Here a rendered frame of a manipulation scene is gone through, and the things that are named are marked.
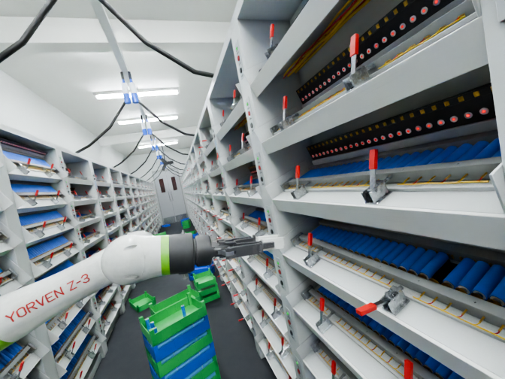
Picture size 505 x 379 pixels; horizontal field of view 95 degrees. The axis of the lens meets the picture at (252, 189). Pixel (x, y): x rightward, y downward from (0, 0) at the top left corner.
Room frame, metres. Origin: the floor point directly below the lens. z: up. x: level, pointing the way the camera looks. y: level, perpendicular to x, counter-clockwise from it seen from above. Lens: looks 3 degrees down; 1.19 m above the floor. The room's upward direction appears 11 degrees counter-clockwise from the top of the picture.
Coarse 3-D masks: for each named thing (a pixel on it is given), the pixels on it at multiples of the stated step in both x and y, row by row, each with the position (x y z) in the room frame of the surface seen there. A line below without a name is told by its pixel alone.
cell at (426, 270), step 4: (440, 252) 0.43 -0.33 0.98; (436, 256) 0.43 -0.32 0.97; (440, 256) 0.43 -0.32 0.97; (444, 256) 0.42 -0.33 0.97; (448, 256) 0.43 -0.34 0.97; (432, 260) 0.43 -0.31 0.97; (436, 260) 0.42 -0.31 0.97; (440, 260) 0.42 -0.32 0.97; (444, 260) 0.42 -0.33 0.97; (428, 264) 0.42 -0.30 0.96; (432, 264) 0.42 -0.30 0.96; (436, 264) 0.42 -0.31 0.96; (440, 264) 0.42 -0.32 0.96; (424, 268) 0.42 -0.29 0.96; (428, 268) 0.42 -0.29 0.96; (432, 268) 0.41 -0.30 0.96; (436, 268) 0.41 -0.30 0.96; (420, 272) 0.42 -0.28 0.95; (424, 272) 0.41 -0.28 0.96; (428, 272) 0.41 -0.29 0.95; (432, 272) 0.41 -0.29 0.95; (428, 276) 0.41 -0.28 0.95; (432, 276) 0.41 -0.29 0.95
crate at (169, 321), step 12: (192, 300) 1.39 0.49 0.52; (168, 312) 1.32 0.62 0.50; (180, 312) 1.34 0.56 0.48; (192, 312) 1.21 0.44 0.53; (204, 312) 1.26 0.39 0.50; (144, 324) 1.22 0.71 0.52; (156, 324) 1.26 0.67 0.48; (168, 324) 1.23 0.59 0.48; (180, 324) 1.17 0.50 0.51; (156, 336) 1.09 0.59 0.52; (168, 336) 1.12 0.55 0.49
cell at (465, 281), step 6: (474, 264) 0.38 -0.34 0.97; (480, 264) 0.37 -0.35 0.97; (486, 264) 0.37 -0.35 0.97; (474, 270) 0.37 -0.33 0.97; (480, 270) 0.36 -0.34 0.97; (486, 270) 0.36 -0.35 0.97; (468, 276) 0.36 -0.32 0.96; (474, 276) 0.36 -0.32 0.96; (480, 276) 0.36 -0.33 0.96; (462, 282) 0.36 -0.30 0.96; (468, 282) 0.35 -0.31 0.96; (474, 282) 0.35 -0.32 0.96; (462, 288) 0.36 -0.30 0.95; (468, 288) 0.35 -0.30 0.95; (468, 294) 0.35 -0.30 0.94
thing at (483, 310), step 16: (304, 240) 0.77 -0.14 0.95; (336, 256) 0.62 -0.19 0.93; (352, 256) 0.55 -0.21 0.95; (384, 272) 0.46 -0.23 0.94; (400, 272) 0.44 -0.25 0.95; (416, 288) 0.40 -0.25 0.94; (432, 288) 0.37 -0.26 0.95; (448, 288) 0.36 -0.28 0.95; (448, 304) 0.35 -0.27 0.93; (464, 304) 0.33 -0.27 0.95; (480, 304) 0.31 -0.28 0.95; (464, 320) 0.32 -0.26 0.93; (480, 320) 0.31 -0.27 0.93; (496, 320) 0.30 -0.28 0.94
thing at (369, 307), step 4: (388, 296) 0.40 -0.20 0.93; (380, 300) 0.40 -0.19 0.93; (384, 300) 0.40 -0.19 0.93; (388, 300) 0.39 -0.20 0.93; (368, 304) 0.39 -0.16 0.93; (372, 304) 0.39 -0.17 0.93; (376, 304) 0.39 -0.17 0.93; (380, 304) 0.39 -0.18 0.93; (384, 304) 0.39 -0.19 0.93; (356, 308) 0.39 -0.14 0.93; (360, 308) 0.38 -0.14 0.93; (364, 308) 0.38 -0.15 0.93; (368, 308) 0.38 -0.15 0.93; (372, 308) 0.38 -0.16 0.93; (376, 308) 0.38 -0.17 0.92; (356, 312) 0.38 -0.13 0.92; (360, 312) 0.38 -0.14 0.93; (364, 312) 0.38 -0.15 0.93; (368, 312) 0.38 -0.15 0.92
